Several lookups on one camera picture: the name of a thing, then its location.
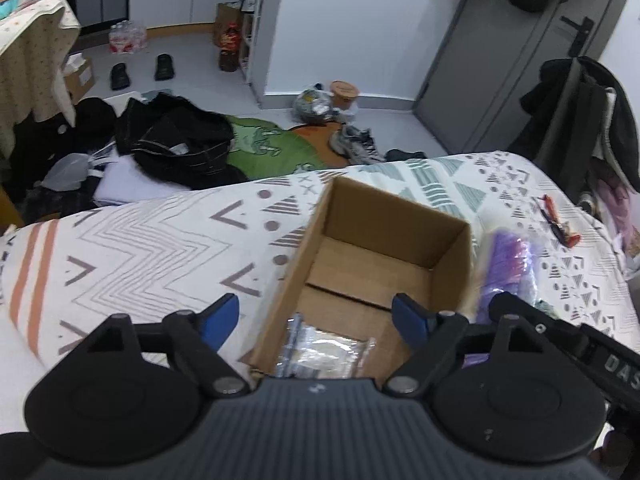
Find purple wafer snack pack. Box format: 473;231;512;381
462;228;536;369

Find clear white snack packet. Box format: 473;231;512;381
273;312;376;379

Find brown cardboard box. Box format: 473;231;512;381
244;177;472;382

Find patterned bed blanket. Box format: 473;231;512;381
1;152;639;432

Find green dinosaur rug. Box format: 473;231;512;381
227;115;349;180

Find grey sneaker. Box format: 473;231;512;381
329;125;385;165

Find black clothes pile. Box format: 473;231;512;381
1;92;247;223

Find black office chair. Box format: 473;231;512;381
534;58;606;204

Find brown lidded jar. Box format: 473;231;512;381
330;80;359;110

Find black jacket on chair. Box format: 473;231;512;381
508;56;639;200

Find right black slipper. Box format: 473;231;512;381
154;53;175;81

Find black slipper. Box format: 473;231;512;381
154;53;175;81
110;63;130;91

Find left black slipper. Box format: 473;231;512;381
110;63;130;91

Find small cardboard box on floor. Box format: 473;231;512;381
63;53;96;104

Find grey door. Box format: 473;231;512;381
413;0;626;154

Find dark soda bottle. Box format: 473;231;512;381
218;23;242;73

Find brown paper bag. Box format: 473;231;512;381
213;1;243;48

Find water bottle pack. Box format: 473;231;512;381
108;21;148;54

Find dotted cream tablecloth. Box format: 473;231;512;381
0;0;80;158

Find red keychain with keys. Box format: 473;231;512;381
538;194;582;248

